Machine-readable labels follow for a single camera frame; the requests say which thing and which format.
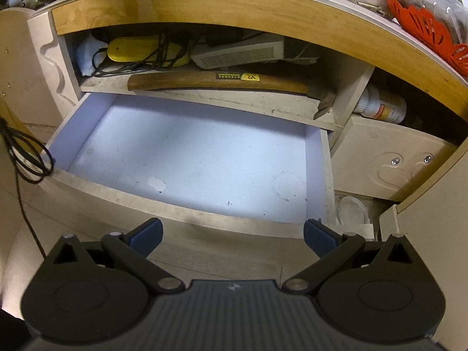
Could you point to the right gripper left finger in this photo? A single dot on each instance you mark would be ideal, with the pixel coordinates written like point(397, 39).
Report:
point(129, 253)

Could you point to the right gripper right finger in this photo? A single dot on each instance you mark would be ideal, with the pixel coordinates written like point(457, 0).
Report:
point(335, 251)

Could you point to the white drawer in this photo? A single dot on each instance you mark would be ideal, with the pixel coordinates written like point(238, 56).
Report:
point(122, 159)
point(386, 161)

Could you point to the white pill bottle in cabinet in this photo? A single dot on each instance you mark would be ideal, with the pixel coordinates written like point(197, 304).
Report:
point(381, 105)

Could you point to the white plastic bag in cabinet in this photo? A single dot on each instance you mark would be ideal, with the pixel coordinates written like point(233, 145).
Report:
point(90, 54)

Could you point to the yellow oval device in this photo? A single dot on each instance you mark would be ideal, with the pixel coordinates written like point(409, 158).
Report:
point(156, 50)

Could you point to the white vented box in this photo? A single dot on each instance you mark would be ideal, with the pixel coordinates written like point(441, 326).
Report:
point(261, 47)

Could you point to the orange plastic swatter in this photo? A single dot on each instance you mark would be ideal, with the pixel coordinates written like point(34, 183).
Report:
point(423, 25)

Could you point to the clear plastic bag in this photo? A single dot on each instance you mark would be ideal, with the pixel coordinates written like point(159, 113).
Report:
point(450, 12)

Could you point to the wooden handle hammer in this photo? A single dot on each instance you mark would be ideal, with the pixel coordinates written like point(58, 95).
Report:
point(314, 88)

